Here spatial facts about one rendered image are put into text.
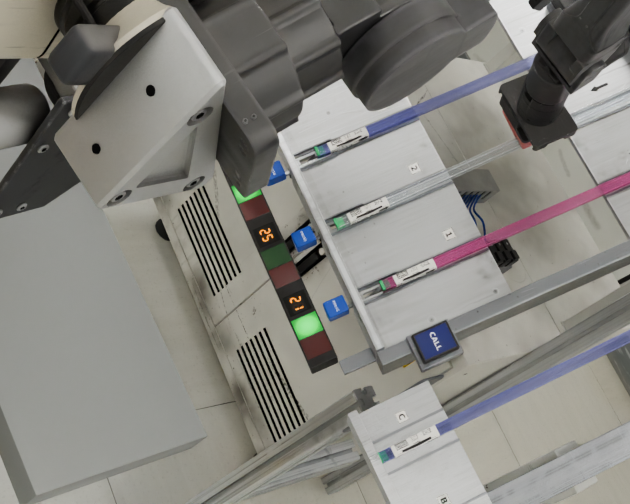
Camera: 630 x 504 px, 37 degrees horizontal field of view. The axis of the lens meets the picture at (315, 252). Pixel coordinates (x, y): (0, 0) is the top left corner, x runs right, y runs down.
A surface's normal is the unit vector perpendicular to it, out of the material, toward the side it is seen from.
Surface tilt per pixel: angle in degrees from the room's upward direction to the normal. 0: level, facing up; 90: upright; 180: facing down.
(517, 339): 0
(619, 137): 45
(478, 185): 0
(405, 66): 89
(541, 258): 0
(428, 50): 89
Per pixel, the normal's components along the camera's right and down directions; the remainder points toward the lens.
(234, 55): 0.24, -0.09
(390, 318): -0.07, -0.32
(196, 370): 0.60, -0.52
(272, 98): 0.54, 0.54
